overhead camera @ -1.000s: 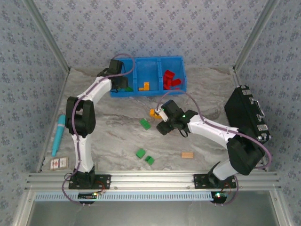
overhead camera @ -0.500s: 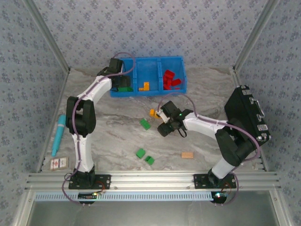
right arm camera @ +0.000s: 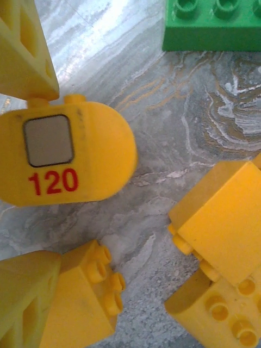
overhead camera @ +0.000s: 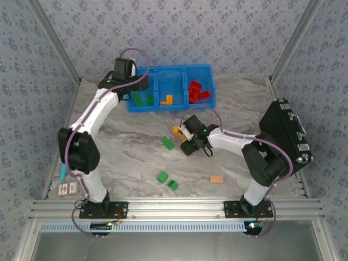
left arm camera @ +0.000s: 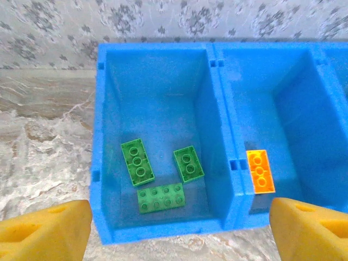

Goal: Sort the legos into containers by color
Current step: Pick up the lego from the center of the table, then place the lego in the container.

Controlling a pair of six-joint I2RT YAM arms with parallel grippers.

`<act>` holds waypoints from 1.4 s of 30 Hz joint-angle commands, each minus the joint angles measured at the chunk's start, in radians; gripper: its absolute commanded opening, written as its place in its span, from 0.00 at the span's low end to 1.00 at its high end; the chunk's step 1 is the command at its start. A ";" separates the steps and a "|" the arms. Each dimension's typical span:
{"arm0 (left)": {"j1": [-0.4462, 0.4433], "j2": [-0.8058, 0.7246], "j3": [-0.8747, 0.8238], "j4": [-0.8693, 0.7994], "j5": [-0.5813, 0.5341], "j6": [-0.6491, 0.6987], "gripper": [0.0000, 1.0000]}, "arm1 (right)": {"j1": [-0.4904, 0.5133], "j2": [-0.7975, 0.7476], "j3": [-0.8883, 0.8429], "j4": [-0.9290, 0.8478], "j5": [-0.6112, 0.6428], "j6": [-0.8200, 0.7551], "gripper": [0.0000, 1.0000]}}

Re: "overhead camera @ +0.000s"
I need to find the blue three-compartment bin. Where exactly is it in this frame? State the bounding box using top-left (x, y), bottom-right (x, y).
top-left (126, 64), bottom-right (218, 114)

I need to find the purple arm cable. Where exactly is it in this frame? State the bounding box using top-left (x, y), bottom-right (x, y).
top-left (64, 47), bottom-right (151, 239)
top-left (181, 105), bottom-right (294, 239)

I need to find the aluminium frame post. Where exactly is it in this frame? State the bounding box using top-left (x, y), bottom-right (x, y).
top-left (27, 0), bottom-right (82, 82)
top-left (269, 0), bottom-right (325, 82)

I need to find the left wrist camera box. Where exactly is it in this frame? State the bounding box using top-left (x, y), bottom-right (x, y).
top-left (129, 58), bottom-right (139, 77)

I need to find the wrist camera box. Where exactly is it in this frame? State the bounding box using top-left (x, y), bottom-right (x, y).
top-left (181, 121), bottom-right (195, 142)
top-left (129, 58), bottom-right (139, 77)

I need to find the aluminium frame leg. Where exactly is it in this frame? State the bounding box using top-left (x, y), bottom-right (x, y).
top-left (13, 220), bottom-right (41, 261)
top-left (312, 220), bottom-right (335, 261)

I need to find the teal cylinder object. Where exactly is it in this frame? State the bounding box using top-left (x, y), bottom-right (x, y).
top-left (59, 163), bottom-right (69, 182)

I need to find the black hard case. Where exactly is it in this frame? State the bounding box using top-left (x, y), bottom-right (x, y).
top-left (259, 98), bottom-right (314, 178)

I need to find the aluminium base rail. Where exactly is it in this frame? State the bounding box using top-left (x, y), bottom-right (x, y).
top-left (28, 197), bottom-right (326, 221)

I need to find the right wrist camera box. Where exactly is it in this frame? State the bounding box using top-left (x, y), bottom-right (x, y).
top-left (181, 121), bottom-right (195, 142)

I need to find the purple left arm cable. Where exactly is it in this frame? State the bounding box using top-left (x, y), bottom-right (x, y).
top-left (64, 47), bottom-right (151, 239)

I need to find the light blue slotted duct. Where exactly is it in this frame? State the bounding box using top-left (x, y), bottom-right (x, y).
top-left (40, 220), bottom-right (248, 233)

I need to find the small circuit board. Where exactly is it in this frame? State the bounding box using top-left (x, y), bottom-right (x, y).
top-left (244, 221), bottom-right (264, 234)
top-left (90, 222), bottom-right (114, 231)

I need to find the small printed card box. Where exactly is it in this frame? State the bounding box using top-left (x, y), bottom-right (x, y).
top-left (57, 182), bottom-right (80, 198)

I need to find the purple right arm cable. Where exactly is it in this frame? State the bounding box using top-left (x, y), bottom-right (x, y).
top-left (181, 105), bottom-right (294, 239)

